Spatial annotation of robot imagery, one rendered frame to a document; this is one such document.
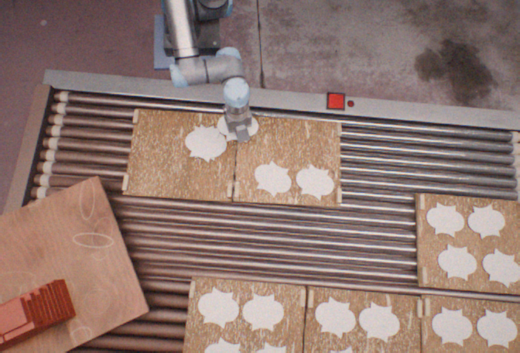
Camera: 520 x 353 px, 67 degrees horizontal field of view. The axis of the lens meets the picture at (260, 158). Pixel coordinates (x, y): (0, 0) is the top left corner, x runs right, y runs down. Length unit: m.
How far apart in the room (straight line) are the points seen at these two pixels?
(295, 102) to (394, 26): 1.61
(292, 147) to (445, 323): 0.84
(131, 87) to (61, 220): 0.60
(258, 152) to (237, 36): 1.46
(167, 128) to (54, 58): 1.58
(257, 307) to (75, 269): 0.63
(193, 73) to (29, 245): 0.81
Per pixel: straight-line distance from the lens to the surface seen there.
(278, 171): 1.53
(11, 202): 1.72
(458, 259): 1.68
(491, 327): 1.74
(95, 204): 1.49
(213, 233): 1.51
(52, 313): 1.36
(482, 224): 1.75
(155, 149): 1.59
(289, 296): 1.50
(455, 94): 3.05
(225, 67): 1.22
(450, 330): 1.67
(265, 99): 1.66
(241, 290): 1.49
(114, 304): 1.45
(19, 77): 3.09
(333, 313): 1.52
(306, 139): 1.59
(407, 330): 1.61
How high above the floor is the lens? 2.42
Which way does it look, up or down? 74 degrees down
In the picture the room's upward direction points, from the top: 9 degrees clockwise
